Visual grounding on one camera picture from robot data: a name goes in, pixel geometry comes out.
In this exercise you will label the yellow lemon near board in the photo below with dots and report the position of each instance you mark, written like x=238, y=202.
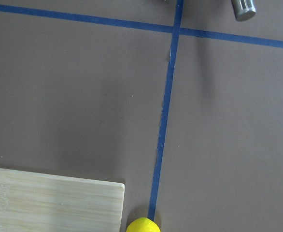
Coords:
x=143, y=224

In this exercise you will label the metal cylinder post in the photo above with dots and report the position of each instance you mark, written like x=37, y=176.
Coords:
x=243, y=9

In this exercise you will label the light wooden cutting board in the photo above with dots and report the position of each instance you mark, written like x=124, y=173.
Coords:
x=34, y=202

